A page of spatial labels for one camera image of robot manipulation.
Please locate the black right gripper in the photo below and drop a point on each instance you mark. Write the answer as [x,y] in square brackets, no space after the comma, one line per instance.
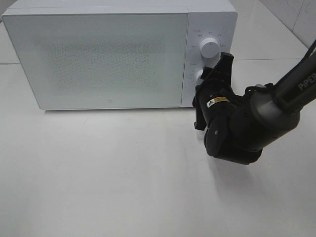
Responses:
[211,98]

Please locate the white dial knob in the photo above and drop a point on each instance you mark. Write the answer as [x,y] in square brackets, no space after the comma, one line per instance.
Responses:
[209,47]
[198,78]

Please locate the white microwave door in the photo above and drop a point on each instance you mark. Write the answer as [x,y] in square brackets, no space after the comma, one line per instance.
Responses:
[101,61]

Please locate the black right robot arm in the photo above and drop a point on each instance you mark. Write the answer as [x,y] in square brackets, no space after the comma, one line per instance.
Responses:
[238,128]

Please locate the white microwave oven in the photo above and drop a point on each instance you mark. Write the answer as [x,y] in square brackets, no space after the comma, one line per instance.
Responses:
[211,18]

